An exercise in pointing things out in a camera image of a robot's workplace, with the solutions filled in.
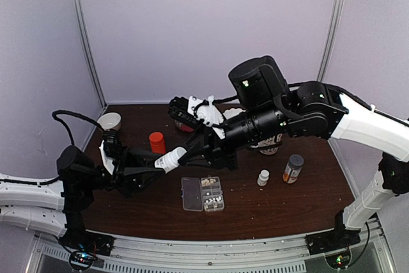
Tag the white round pills in organizer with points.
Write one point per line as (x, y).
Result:
(210, 195)

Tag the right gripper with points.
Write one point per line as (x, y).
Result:
(217, 156)

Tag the left aluminium frame post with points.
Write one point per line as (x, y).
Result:
(86, 47)

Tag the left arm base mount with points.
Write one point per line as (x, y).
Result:
(77, 237)

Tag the small white pill bottle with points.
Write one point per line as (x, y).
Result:
(263, 177)
(171, 159)

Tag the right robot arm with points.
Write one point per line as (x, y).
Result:
(312, 108)

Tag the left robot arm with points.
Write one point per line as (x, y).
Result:
(55, 205)

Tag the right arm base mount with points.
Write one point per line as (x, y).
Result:
(337, 238)

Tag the right round circuit board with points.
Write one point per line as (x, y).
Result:
(338, 260)

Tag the white ceramic bowl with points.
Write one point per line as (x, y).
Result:
(110, 121)

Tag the front aluminium rail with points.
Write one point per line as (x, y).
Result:
(280, 254)

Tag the aluminium frame post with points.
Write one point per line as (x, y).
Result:
(337, 9)
(86, 47)

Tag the red floral plate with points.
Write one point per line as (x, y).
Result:
(183, 127)

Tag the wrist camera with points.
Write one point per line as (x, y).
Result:
(200, 115)
(110, 150)

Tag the right aluminium frame post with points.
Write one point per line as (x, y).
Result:
(337, 9)

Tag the white floral mug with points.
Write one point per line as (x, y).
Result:
(268, 146)

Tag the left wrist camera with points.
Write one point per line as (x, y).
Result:
(110, 150)

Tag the amber bottle grey cap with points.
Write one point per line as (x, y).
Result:
(293, 168)

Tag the small pills in organizer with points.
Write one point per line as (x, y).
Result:
(213, 204)

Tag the white scalloped bowl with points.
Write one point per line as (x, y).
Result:
(232, 112)

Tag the round circuit board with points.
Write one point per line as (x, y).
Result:
(338, 260)
(79, 260)

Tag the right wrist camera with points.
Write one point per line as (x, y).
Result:
(200, 115)

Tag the clear plastic pill organizer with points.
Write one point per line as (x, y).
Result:
(193, 193)

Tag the orange pill bottle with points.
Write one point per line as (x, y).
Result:
(157, 142)

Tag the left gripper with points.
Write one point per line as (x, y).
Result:
(125, 183)

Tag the left round circuit board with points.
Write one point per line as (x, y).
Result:
(79, 260)

